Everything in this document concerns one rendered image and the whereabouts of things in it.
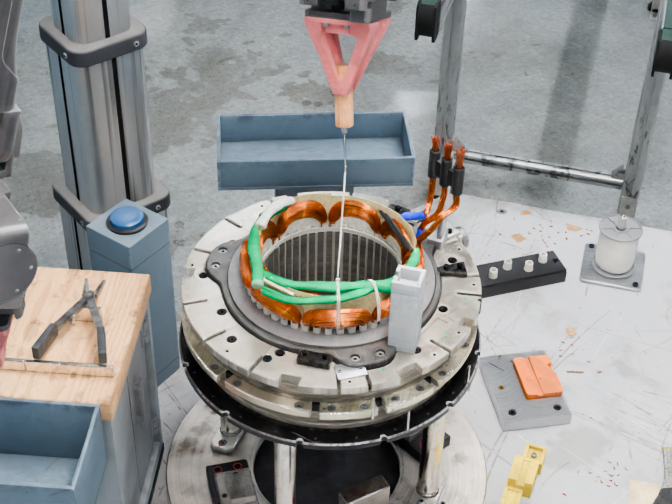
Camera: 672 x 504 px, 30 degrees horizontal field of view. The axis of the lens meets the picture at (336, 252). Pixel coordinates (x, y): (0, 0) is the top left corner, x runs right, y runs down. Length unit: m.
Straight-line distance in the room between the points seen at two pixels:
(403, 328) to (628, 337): 0.61
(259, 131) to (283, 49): 2.25
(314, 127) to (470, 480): 0.50
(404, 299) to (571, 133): 2.42
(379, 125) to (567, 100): 2.11
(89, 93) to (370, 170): 0.37
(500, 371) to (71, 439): 0.63
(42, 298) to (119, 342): 0.11
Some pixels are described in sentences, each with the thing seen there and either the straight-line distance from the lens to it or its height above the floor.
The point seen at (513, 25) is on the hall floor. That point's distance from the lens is 4.10.
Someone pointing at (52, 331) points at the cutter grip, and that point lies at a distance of 1.31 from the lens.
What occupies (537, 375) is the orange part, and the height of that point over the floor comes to 0.81.
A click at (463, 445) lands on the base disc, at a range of 1.58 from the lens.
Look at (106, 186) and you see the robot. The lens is 1.71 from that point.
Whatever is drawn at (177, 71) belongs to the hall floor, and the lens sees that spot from 3.81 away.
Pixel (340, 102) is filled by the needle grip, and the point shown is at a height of 1.32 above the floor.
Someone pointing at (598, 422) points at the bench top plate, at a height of 0.78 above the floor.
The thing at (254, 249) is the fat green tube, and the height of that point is 1.15.
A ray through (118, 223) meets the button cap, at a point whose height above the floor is 1.04.
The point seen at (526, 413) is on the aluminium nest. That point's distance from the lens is 1.63.
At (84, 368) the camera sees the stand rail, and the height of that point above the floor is 1.08.
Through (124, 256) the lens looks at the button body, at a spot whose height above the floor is 1.02.
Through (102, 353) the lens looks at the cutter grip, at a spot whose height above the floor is 1.09.
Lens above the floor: 1.97
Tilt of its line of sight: 39 degrees down
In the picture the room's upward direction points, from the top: 2 degrees clockwise
